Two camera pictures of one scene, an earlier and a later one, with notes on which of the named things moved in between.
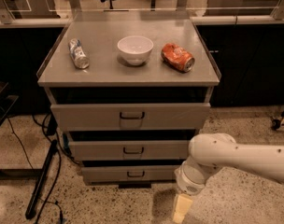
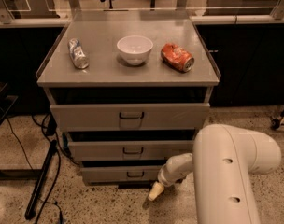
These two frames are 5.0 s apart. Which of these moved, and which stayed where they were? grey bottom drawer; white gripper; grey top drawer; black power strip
Moved: white gripper
Stayed: black power strip; grey bottom drawer; grey top drawer
